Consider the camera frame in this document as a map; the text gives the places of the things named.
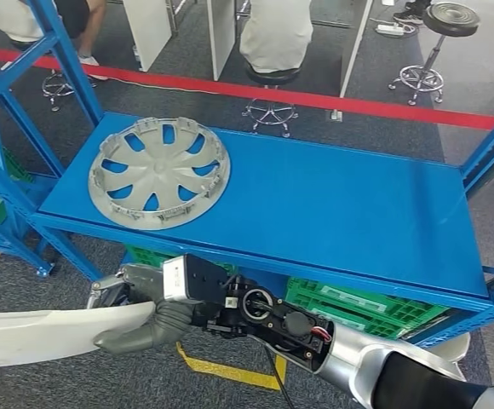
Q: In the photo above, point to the metal floor socket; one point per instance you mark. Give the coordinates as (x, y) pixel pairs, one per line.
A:
(336, 115)

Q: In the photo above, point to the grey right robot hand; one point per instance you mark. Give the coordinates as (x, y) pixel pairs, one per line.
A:
(140, 285)

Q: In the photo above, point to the white power strip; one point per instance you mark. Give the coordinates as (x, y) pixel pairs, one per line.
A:
(390, 30)

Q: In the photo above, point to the white curved car body part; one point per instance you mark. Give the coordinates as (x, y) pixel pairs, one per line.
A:
(38, 338)

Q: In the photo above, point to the red barrier belt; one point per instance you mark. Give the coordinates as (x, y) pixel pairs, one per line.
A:
(230, 89)

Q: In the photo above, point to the white desk panel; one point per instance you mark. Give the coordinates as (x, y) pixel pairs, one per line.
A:
(149, 28)
(357, 34)
(221, 34)

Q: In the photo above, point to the person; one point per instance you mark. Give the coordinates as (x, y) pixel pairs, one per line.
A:
(276, 34)
(413, 11)
(72, 17)

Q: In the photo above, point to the blue metal shelf rack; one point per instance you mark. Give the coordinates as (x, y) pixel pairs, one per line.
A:
(315, 214)

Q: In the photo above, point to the grey wheel hubcap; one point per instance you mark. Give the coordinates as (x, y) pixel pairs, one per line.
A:
(157, 169)

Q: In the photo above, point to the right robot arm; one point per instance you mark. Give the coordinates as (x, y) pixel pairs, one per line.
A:
(400, 378)

